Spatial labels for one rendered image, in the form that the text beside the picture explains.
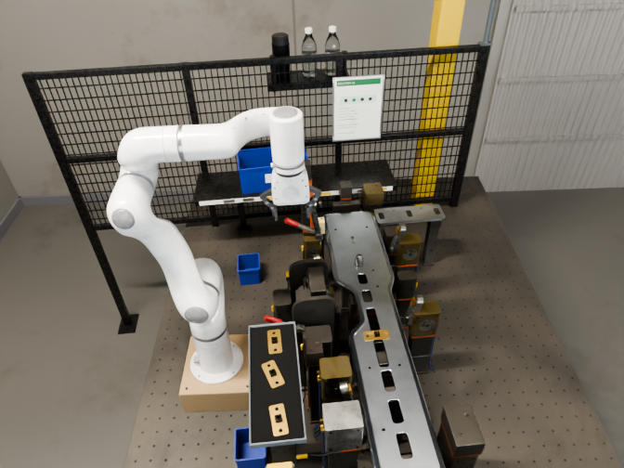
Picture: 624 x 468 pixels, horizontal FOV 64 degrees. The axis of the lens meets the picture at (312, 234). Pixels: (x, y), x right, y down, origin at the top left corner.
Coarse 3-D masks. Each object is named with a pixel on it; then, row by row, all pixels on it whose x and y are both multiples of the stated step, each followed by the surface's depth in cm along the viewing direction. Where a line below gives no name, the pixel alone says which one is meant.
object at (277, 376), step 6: (270, 360) 139; (264, 366) 138; (270, 366) 138; (276, 366) 138; (270, 372) 135; (276, 372) 135; (270, 378) 135; (276, 378) 135; (282, 378) 135; (270, 384) 134; (276, 384) 134; (282, 384) 134
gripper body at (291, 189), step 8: (304, 168) 134; (272, 176) 133; (280, 176) 132; (288, 176) 130; (296, 176) 132; (304, 176) 132; (272, 184) 134; (280, 184) 133; (288, 184) 133; (296, 184) 133; (304, 184) 134; (272, 192) 135; (280, 192) 135; (288, 192) 135; (296, 192) 135; (304, 192) 135; (280, 200) 136; (288, 200) 136; (296, 200) 137; (304, 200) 137
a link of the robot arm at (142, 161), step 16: (144, 128) 124; (160, 128) 123; (176, 128) 123; (128, 144) 122; (144, 144) 122; (160, 144) 122; (176, 144) 122; (128, 160) 124; (144, 160) 124; (160, 160) 125; (176, 160) 125; (144, 176) 136
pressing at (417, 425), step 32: (352, 224) 209; (352, 256) 194; (384, 256) 194; (352, 288) 181; (384, 288) 181; (384, 320) 170; (352, 352) 160; (416, 384) 151; (384, 416) 143; (416, 416) 143; (384, 448) 136; (416, 448) 136
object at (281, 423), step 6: (270, 408) 128; (282, 408) 128; (270, 414) 127; (276, 414) 127; (282, 414) 127; (276, 420) 125; (282, 420) 126; (276, 426) 125; (282, 426) 125; (276, 432) 123; (282, 432) 123; (288, 432) 123
